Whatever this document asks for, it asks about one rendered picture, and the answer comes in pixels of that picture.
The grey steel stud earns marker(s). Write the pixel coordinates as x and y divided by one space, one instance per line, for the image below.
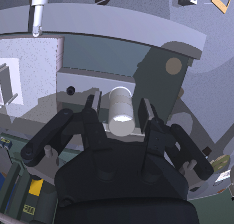
11 99

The grey die plate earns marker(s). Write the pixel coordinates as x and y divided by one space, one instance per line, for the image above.
199 184

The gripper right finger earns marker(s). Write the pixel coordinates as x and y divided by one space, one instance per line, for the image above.
190 150

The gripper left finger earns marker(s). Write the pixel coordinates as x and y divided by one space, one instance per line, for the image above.
45 134

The grey curved press frame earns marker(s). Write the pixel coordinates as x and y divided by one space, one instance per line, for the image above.
109 24

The small brown box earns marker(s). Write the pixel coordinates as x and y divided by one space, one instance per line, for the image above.
207 150

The grey guide pin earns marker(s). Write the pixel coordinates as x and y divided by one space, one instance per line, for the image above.
192 164
48 150

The grey slide block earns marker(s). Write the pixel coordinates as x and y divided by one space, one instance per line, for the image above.
87 79

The speckled grey block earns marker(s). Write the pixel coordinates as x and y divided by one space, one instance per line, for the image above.
36 66

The white paper label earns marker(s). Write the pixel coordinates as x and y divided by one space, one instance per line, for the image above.
224 176

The orange open frame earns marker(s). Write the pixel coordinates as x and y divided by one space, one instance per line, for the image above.
215 1

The black round knob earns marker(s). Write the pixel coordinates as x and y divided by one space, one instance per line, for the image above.
70 90

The tan round disc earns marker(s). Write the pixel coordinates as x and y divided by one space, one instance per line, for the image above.
173 66

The grey metal rod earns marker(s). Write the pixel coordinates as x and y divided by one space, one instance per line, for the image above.
9 218

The blue clamp block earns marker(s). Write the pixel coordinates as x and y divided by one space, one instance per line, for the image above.
5 143

